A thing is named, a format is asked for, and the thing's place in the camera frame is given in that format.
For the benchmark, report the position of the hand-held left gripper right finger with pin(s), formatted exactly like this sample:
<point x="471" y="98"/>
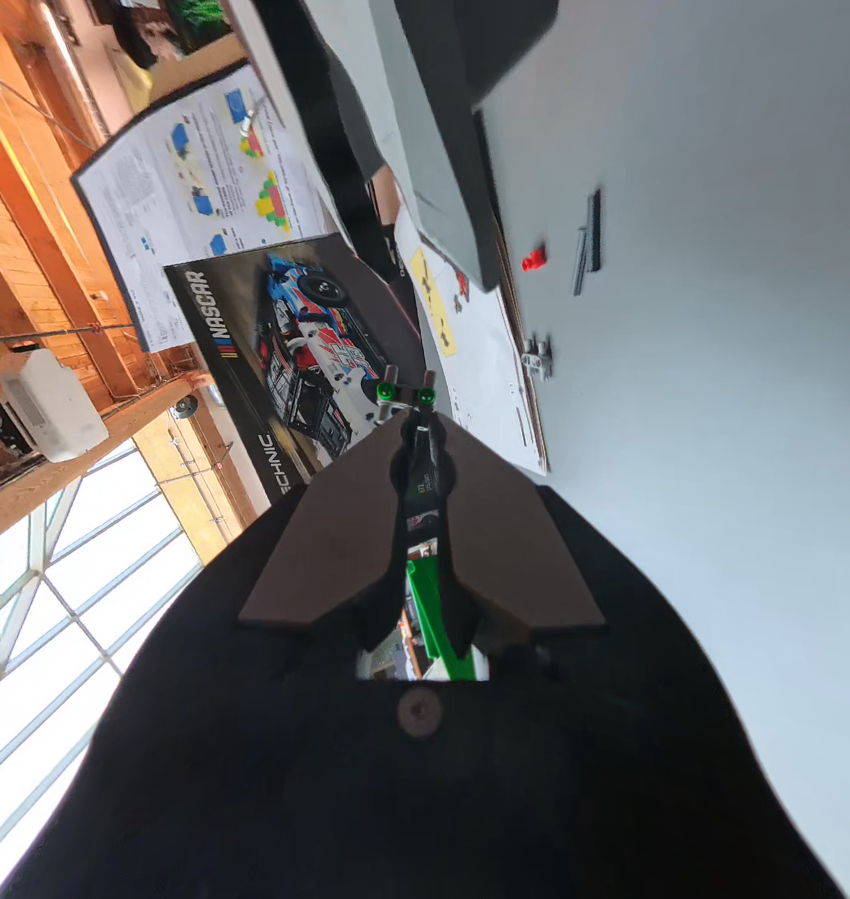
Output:
<point x="516" y="541"/>

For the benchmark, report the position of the white printed instruction poster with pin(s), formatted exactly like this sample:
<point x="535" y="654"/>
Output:
<point x="151" y="196"/>

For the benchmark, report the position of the red lego pin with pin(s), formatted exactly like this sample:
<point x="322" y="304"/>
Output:
<point x="534" y="260"/>

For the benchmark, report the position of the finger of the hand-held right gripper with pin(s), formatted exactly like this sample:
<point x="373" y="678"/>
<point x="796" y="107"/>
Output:
<point x="432" y="140"/>
<point x="481" y="35"/>

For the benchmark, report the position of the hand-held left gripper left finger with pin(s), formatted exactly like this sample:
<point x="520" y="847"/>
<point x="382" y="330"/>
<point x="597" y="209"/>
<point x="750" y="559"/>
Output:
<point x="320" y="534"/>

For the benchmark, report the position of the wooden ceiling beam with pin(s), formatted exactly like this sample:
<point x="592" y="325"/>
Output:
<point x="81" y="477"/>

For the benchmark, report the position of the black race car lego box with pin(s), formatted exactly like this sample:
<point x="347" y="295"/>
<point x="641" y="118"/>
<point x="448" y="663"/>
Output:
<point x="242" y="435"/>

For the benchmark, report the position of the open lego instruction booklet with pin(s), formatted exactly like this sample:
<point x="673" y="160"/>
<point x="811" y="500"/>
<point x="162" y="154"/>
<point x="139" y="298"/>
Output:
<point x="481" y="365"/>

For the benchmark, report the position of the green plastic part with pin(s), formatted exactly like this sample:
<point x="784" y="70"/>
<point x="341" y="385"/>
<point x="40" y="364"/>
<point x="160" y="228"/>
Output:
<point x="425" y="604"/>

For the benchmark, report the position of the grey lego axle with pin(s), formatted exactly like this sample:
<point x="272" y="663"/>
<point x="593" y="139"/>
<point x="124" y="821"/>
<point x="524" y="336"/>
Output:
<point x="580" y="260"/>

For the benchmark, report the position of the small dome security camera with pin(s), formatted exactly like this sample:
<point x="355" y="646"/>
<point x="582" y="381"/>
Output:
<point x="185" y="406"/>

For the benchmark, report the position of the large grid window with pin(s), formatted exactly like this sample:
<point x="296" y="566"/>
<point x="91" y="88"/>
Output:
<point x="46" y="632"/>

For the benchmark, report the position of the white box appliance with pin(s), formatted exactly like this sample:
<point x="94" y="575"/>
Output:
<point x="53" y="404"/>

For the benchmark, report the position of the plain grey lego connector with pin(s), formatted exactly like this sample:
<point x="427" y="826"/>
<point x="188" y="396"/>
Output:
<point x="537" y="358"/>

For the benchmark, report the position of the grey lego connector green pins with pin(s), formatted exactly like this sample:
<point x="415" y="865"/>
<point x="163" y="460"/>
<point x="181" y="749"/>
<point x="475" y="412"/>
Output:
<point x="388" y="393"/>

